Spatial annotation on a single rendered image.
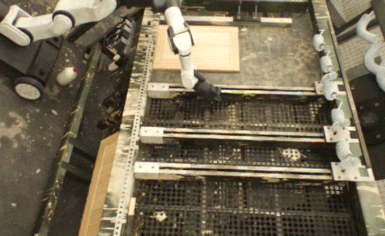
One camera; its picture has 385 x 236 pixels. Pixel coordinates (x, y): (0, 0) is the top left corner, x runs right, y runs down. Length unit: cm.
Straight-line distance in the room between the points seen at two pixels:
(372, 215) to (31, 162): 207
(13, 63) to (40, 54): 23
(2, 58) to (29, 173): 77
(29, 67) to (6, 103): 28
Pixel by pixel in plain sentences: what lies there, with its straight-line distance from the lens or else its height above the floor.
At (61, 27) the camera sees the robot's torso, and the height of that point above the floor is 59.
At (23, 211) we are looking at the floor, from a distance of 264.
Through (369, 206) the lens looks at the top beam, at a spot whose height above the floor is 182.
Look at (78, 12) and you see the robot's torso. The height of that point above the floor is 73.
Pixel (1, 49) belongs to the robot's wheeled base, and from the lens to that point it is 280.
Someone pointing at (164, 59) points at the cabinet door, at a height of 94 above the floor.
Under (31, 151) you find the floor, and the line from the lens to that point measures 278.
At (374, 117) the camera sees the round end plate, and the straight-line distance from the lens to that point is 262.
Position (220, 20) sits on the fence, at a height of 125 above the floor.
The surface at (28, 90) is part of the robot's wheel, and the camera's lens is 283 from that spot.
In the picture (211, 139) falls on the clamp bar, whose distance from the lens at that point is 205.
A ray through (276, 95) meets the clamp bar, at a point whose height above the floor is 152.
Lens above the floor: 228
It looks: 32 degrees down
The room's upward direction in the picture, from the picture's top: 64 degrees clockwise
